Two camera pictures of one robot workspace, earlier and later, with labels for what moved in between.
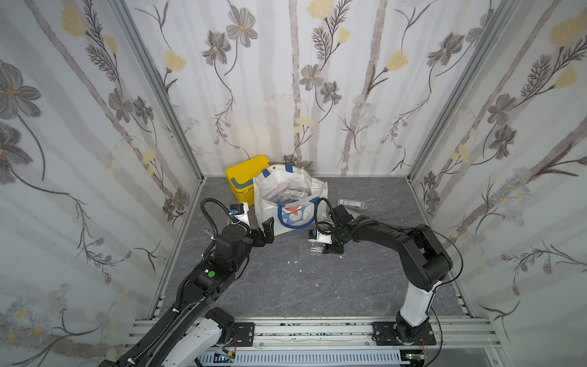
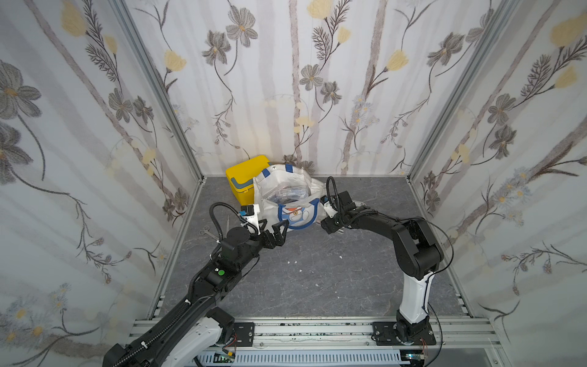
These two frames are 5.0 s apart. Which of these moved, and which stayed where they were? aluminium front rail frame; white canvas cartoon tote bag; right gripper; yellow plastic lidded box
Moved: right gripper
Stayed: yellow plastic lidded box; aluminium front rail frame; white canvas cartoon tote bag
